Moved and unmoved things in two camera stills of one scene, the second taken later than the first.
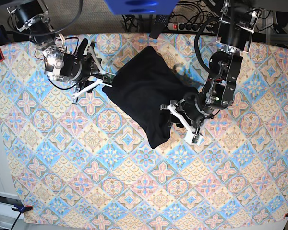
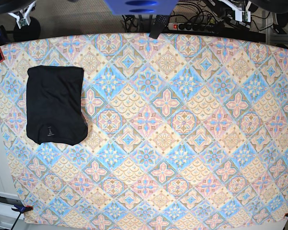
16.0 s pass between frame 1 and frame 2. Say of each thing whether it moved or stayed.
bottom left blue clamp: stayed
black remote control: stayed
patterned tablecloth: stayed
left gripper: moved
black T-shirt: moved
